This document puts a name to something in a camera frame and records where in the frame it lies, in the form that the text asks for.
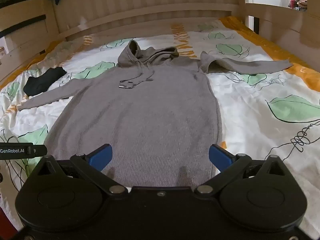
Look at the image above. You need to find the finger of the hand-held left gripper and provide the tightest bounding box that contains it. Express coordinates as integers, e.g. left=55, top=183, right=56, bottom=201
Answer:
left=33, top=144, right=48, bottom=157

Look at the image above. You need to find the grey hoodie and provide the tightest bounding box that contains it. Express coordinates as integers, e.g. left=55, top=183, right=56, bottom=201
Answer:
left=17, top=39, right=293, bottom=188

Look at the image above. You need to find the leaf print bedsheet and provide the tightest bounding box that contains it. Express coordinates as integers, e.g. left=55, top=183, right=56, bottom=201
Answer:
left=0, top=16, right=320, bottom=222

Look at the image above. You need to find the wooden bed frame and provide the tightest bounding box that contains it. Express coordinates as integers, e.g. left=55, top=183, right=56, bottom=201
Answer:
left=0, top=0, right=320, bottom=90

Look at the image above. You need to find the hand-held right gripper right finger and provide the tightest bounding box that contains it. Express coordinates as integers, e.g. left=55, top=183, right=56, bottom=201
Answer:
left=194, top=144, right=298, bottom=195

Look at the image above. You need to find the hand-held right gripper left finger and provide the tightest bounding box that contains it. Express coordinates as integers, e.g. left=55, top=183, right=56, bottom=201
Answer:
left=25, top=144, right=128, bottom=195

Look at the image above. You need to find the black cloth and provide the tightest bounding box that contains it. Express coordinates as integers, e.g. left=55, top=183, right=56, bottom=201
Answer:
left=23, top=67, right=67, bottom=97

